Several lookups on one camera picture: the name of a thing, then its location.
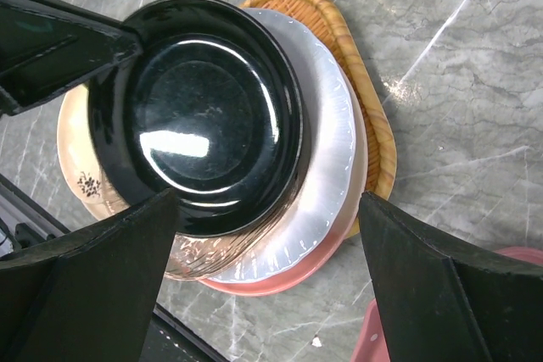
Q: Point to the wooden bamboo tray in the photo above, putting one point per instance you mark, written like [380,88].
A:
[326,21]

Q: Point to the beige pink branch plate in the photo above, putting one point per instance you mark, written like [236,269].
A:
[297,268]

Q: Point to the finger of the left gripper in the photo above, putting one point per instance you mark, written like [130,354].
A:
[50,46]

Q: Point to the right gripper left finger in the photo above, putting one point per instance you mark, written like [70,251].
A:
[88,295]

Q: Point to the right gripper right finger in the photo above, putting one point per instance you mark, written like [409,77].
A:
[441,298]

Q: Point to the white grey rimmed plate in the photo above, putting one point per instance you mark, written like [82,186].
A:
[329,109]

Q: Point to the beige blue large plate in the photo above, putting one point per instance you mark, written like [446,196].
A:
[78,161]

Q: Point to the black glossy plate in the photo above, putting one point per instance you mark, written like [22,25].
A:
[211,109]

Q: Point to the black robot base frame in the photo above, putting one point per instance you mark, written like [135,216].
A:
[25,224]

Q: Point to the pink scalloped plate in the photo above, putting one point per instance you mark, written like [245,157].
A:
[371,345]

